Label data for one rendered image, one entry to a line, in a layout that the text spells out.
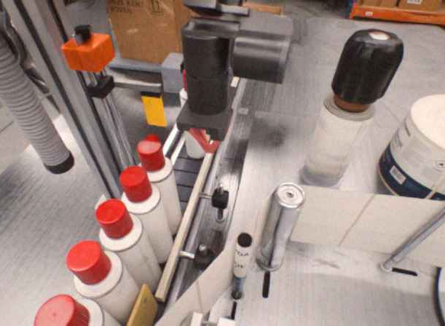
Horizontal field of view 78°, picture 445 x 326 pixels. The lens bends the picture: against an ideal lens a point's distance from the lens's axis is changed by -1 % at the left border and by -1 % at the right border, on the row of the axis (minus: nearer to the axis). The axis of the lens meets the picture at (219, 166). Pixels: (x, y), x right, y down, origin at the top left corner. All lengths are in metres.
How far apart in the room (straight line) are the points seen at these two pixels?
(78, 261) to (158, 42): 0.84
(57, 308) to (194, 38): 0.29
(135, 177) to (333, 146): 0.34
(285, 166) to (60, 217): 0.50
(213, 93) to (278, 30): 0.11
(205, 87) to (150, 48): 0.72
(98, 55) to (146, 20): 0.66
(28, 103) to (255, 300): 0.40
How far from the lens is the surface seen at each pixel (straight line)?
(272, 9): 1.57
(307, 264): 0.52
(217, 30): 0.34
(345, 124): 0.50
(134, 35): 1.08
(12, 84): 0.33
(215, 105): 0.37
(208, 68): 0.34
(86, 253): 0.31
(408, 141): 0.62
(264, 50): 0.32
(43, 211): 0.71
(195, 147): 0.60
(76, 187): 0.72
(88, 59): 0.38
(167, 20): 0.99
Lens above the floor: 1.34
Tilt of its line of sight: 48 degrees down
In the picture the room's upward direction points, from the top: straight up
